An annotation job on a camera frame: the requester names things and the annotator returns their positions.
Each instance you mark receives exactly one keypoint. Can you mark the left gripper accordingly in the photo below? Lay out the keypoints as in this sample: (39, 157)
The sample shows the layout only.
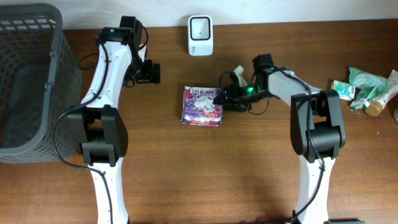
(148, 73)

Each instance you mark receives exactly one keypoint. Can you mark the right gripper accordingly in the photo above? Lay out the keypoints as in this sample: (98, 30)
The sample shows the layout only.
(239, 103)

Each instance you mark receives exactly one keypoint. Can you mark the purple floral pack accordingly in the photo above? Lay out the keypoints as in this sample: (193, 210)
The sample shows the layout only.
(198, 107)

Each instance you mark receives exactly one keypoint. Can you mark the small teal tissue pack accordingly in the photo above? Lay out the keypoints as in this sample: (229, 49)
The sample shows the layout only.
(346, 91)

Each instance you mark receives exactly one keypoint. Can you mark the mint green wipes packet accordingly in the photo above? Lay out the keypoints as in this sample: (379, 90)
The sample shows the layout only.
(362, 80)

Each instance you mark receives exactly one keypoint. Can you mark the green white soap box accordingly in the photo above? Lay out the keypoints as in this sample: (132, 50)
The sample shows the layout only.
(365, 97)

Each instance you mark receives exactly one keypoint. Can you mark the white leafy cream tube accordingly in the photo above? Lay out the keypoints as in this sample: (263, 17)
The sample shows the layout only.
(380, 101)

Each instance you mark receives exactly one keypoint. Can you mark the green lidded small jar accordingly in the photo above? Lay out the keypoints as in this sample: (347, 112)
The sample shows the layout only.
(395, 114)

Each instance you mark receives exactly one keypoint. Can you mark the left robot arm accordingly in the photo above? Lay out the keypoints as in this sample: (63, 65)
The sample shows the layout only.
(100, 134)

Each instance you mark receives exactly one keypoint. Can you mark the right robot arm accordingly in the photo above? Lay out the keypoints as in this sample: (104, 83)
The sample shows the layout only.
(317, 131)

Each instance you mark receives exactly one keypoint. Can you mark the white barcode scanner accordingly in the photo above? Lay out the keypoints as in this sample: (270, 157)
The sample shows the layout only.
(200, 35)

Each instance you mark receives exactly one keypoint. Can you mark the grey plastic mesh basket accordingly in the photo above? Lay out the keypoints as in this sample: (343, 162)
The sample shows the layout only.
(40, 80)

